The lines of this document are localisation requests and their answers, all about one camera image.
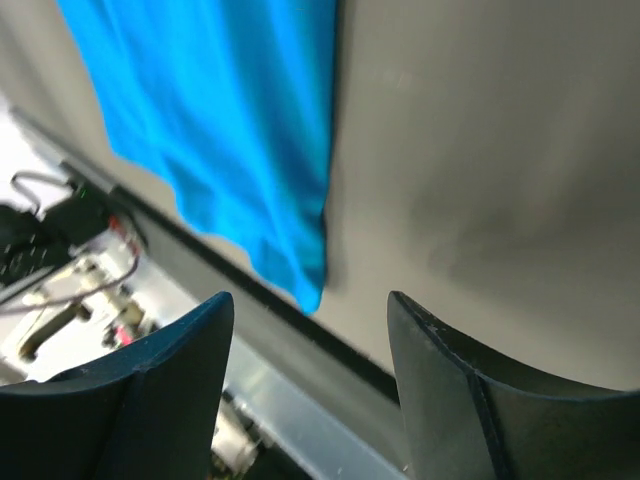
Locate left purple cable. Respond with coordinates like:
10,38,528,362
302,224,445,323
0,249,141,314

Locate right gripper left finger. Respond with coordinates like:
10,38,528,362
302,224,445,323
1,292,234,479

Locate blue t-shirt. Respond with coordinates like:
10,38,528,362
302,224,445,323
59,1,337,314

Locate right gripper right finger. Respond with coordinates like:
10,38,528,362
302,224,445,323
387,291,639,479

